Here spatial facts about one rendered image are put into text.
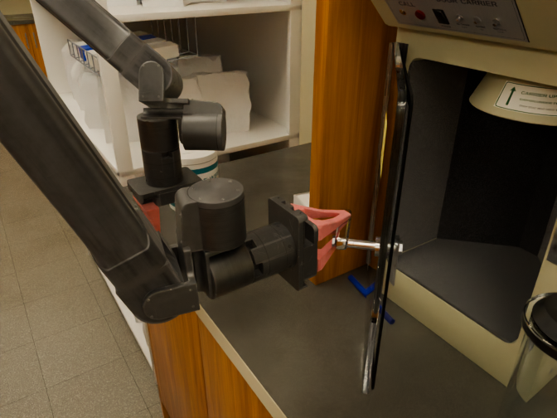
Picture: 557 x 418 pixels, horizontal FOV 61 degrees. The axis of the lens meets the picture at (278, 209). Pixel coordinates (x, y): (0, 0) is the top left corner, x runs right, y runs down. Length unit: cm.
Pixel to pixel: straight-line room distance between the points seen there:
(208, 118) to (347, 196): 31
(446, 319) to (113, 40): 66
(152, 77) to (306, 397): 50
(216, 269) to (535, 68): 42
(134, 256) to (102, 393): 164
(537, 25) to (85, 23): 57
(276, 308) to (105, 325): 158
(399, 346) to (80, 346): 171
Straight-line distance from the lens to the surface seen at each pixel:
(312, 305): 87
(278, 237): 53
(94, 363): 220
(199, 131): 69
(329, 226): 56
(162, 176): 72
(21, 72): 41
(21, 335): 246
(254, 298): 88
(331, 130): 78
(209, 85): 171
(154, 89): 70
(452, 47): 69
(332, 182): 82
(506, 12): 57
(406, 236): 89
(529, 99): 67
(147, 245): 46
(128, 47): 73
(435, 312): 83
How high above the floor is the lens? 150
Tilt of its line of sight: 28 degrees down
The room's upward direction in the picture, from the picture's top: straight up
